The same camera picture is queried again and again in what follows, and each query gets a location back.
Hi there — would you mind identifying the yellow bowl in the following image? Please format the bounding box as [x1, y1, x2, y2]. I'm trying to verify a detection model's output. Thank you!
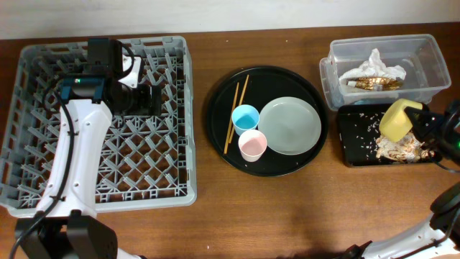
[379, 99, 423, 142]

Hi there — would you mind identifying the food scraps and rice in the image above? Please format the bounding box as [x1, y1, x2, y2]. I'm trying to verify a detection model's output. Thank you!
[349, 112, 436, 165]

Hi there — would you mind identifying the gold snack wrapper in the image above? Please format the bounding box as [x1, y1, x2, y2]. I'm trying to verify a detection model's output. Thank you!
[346, 77, 403, 91]

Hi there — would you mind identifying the white napkin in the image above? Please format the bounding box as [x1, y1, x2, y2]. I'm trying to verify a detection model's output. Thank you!
[339, 48, 406, 81]

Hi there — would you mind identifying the light blue plastic cup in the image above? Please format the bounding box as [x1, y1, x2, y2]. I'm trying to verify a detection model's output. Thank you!
[231, 104, 259, 135]

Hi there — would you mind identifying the pink plastic cup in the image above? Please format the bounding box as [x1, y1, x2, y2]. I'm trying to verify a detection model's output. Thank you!
[238, 129, 267, 163]

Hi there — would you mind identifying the white round plate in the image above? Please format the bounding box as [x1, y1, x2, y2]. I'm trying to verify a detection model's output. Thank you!
[258, 96, 323, 155]

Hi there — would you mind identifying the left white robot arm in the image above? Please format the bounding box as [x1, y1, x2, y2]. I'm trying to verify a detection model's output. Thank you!
[9, 38, 162, 258]

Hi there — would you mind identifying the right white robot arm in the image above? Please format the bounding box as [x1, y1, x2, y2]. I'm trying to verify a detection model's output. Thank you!
[337, 99, 459, 258]

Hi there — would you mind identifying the clear plastic waste bin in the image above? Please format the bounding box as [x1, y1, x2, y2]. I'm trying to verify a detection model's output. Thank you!
[319, 35, 451, 111]

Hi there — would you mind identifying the grey plastic dishwasher rack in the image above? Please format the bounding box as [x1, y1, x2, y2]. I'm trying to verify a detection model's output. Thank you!
[1, 36, 197, 217]

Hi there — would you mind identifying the black rectangular waste tray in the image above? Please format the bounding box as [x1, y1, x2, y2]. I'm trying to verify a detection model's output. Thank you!
[337, 104, 442, 167]

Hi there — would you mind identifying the left wooden chopstick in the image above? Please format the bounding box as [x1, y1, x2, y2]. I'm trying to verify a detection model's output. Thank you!
[224, 82, 239, 155]

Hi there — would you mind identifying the wooden chopstick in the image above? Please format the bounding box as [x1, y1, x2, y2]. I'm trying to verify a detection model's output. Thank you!
[224, 82, 239, 155]
[229, 74, 249, 144]

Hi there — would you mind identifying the right wooden chopstick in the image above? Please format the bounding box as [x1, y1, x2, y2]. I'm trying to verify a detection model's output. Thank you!
[229, 74, 249, 144]

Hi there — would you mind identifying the round black serving tray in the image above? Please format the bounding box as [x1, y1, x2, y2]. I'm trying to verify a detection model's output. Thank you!
[206, 65, 329, 177]

